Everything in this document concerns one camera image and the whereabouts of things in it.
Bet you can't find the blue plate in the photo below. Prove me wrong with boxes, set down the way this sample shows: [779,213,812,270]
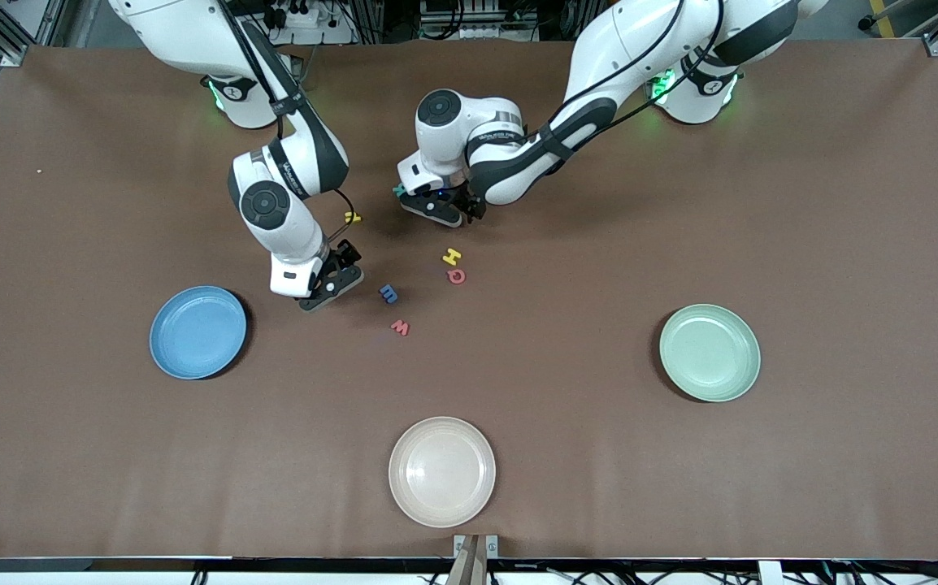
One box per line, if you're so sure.
[149,285,248,381]

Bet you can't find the grey electronics unit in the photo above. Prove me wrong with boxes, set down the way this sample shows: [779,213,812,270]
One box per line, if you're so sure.
[419,0,539,41]

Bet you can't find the white power strip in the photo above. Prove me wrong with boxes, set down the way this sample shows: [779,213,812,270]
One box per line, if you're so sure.
[262,0,356,46]

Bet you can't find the beige plate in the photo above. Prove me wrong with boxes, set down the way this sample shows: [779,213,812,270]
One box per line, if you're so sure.
[388,416,497,529]

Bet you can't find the green plate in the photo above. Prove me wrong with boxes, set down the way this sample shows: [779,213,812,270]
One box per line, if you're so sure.
[658,303,762,404]

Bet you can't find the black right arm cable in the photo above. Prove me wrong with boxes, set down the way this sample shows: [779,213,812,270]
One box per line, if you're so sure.
[217,0,356,243]

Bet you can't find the grey metal bracket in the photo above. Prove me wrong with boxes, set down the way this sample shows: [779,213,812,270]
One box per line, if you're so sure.
[453,534,500,560]

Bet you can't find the tan mounting post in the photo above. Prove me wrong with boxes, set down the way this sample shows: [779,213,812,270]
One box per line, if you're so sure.
[446,536,489,585]

